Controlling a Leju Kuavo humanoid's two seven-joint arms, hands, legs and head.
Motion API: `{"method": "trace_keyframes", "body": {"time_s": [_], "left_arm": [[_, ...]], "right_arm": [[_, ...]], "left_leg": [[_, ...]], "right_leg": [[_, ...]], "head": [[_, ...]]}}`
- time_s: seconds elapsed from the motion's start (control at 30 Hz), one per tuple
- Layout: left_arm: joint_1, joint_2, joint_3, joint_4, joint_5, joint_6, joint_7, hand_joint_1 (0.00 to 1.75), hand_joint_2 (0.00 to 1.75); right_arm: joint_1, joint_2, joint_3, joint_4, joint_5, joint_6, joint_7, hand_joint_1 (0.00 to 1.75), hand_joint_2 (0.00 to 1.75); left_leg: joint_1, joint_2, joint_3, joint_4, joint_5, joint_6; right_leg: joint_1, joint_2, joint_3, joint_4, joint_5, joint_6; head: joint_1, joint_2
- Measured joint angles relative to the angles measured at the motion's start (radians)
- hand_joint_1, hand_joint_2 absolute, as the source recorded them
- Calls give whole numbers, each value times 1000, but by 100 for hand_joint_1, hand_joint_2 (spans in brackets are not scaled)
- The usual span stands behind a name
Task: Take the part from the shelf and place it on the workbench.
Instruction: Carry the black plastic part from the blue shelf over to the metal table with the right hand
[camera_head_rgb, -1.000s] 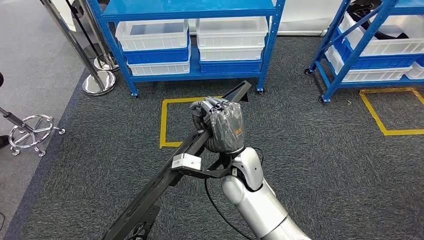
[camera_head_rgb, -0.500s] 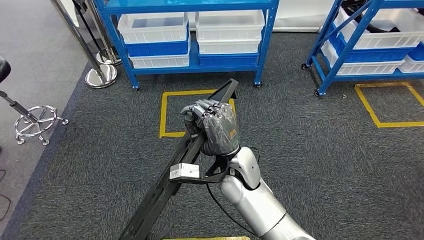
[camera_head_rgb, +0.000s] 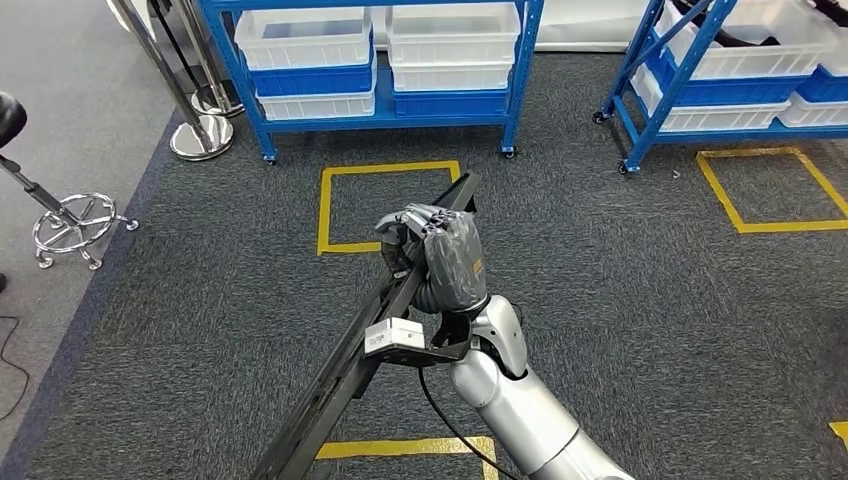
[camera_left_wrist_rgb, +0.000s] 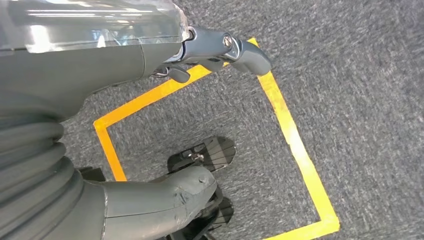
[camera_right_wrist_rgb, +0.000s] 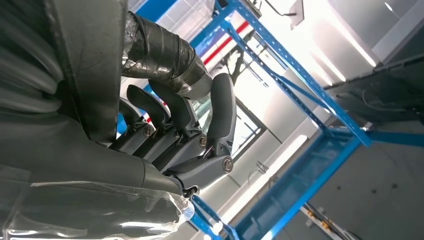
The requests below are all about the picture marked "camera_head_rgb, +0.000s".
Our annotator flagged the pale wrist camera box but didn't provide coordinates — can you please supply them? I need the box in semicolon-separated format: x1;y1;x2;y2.
363;317;427;356

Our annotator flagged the black round stool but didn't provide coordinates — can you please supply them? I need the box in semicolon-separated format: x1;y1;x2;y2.
0;91;140;272

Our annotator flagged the blue metal shelf rack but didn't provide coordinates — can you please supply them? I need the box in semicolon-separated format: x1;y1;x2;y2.
197;0;546;166
591;0;848;176

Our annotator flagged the black floor cable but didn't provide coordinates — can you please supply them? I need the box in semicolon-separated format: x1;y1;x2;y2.
0;316;31;423

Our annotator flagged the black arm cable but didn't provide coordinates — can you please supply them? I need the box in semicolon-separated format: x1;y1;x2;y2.
417;367;521;480

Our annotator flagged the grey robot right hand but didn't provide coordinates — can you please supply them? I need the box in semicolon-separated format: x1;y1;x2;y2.
374;202;490;315

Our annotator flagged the black frame part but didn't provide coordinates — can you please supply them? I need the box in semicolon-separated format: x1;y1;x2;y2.
665;0;783;49

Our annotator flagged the long black metal part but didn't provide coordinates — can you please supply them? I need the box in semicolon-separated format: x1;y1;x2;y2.
251;172;483;480

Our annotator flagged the black camera bracket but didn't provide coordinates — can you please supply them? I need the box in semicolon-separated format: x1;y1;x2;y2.
364;311;475;370

